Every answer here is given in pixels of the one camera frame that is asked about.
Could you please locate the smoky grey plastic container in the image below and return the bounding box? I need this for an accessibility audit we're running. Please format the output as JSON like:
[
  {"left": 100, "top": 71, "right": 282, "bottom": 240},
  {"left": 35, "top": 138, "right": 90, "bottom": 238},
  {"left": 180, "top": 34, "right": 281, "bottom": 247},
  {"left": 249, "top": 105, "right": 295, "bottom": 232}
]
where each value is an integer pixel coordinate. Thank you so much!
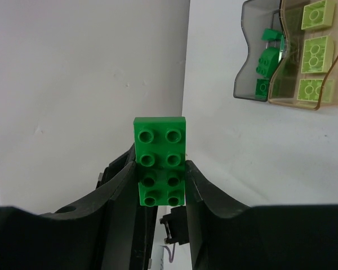
[{"left": 233, "top": 1, "right": 282, "bottom": 102}]

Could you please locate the dark green 2x4 lego plate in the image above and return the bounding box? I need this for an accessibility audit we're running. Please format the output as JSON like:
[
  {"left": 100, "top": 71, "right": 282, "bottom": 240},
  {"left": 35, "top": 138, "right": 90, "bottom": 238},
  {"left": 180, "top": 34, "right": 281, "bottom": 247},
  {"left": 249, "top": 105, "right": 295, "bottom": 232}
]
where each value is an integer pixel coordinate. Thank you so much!
[{"left": 133, "top": 116, "right": 186, "bottom": 207}]

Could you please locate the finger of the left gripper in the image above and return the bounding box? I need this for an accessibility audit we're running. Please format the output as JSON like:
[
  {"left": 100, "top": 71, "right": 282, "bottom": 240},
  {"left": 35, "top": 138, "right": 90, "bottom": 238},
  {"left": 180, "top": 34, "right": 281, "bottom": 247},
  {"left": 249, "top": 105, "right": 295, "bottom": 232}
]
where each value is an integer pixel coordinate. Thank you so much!
[
  {"left": 159, "top": 206, "right": 189, "bottom": 245},
  {"left": 96, "top": 143, "right": 136, "bottom": 191}
]

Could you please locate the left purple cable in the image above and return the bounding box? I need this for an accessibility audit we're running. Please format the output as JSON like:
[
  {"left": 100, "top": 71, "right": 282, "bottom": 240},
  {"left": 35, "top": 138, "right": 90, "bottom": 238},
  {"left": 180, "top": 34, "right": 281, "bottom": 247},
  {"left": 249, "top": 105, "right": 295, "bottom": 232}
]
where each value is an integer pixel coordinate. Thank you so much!
[{"left": 162, "top": 244, "right": 177, "bottom": 262}]

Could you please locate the tiny dark green lego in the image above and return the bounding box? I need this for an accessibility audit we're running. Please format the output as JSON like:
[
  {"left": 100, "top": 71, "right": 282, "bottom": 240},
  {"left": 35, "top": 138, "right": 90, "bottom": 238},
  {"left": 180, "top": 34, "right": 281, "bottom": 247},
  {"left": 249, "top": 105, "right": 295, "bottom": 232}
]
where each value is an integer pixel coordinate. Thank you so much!
[{"left": 279, "top": 36, "right": 286, "bottom": 61}]

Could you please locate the light green sloped lego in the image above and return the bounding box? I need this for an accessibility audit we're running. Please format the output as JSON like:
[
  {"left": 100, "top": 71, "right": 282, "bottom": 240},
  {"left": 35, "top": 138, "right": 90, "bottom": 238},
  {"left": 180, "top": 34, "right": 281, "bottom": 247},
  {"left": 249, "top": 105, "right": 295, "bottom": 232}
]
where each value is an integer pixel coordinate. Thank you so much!
[{"left": 301, "top": 35, "right": 334, "bottom": 74}]

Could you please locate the amber plastic container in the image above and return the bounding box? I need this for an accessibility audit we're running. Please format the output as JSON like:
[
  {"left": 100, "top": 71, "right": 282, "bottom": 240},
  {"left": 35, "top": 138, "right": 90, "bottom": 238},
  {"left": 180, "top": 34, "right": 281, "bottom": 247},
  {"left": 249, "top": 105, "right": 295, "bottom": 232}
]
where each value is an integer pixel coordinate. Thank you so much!
[{"left": 268, "top": 0, "right": 338, "bottom": 110}]

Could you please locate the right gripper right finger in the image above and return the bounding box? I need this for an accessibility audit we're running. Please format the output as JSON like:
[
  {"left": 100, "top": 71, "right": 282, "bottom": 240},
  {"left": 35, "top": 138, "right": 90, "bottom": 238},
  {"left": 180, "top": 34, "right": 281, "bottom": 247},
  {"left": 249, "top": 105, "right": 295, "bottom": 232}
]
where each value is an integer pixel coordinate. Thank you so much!
[{"left": 185, "top": 160, "right": 338, "bottom": 269}]

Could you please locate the small dark green curved lego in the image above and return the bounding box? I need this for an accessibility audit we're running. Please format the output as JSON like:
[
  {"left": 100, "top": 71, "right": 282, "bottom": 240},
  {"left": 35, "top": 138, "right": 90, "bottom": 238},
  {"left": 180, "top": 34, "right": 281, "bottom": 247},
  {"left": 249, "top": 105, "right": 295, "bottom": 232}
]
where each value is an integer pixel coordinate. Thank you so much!
[{"left": 261, "top": 28, "right": 284, "bottom": 42}]

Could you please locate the dark green 2x2 lego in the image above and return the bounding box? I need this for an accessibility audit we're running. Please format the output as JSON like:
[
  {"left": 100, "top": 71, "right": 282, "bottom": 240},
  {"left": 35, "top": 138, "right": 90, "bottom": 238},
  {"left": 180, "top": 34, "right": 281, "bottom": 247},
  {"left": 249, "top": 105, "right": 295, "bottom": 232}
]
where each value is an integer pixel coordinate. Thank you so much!
[{"left": 255, "top": 78, "right": 270, "bottom": 100}]

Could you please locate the dark green 2x4 lego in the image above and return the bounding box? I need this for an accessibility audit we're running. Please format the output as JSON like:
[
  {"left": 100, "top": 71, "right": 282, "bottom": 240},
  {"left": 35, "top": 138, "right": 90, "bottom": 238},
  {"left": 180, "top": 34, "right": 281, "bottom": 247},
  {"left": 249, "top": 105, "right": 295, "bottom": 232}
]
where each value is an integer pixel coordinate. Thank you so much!
[{"left": 256, "top": 47, "right": 280, "bottom": 79}]

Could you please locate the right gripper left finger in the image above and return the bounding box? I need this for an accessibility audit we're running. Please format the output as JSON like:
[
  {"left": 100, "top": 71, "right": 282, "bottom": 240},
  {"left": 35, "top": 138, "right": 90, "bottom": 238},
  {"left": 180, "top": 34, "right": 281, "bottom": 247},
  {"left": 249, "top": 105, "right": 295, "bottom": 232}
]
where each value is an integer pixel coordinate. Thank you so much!
[{"left": 0, "top": 161, "right": 138, "bottom": 270}]

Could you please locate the light green 2x2 lego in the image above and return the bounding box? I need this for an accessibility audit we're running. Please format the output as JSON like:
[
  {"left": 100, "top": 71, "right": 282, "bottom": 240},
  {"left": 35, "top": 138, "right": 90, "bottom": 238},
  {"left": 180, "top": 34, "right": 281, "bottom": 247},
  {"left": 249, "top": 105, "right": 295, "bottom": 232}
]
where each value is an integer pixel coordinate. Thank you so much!
[{"left": 301, "top": 0, "right": 336, "bottom": 30}]

